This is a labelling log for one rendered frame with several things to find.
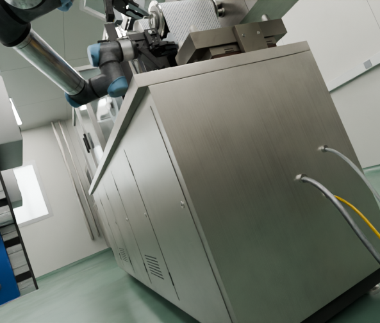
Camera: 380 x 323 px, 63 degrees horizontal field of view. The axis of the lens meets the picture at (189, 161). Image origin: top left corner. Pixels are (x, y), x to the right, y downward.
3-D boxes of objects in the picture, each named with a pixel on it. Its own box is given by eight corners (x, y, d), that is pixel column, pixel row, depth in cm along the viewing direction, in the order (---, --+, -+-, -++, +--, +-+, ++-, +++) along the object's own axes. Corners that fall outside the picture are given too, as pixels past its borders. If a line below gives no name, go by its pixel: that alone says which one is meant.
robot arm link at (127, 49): (125, 55, 110) (121, 66, 117) (137, 53, 112) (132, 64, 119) (117, 36, 111) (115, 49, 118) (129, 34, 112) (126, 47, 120)
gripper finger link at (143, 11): (154, 1, 126) (132, -9, 124) (149, 13, 124) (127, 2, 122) (152, 7, 129) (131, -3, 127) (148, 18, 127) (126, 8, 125)
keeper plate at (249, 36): (243, 57, 107) (231, 28, 108) (266, 52, 111) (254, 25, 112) (247, 53, 105) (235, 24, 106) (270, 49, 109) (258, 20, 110)
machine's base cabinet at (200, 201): (120, 276, 309) (91, 194, 316) (178, 249, 335) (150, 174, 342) (263, 397, 79) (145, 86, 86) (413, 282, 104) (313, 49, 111)
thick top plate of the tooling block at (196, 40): (180, 72, 116) (174, 57, 117) (263, 54, 132) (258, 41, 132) (195, 49, 101) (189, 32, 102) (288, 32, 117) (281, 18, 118)
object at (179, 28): (182, 64, 122) (165, 22, 124) (231, 54, 131) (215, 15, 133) (182, 63, 122) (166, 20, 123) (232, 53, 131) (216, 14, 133)
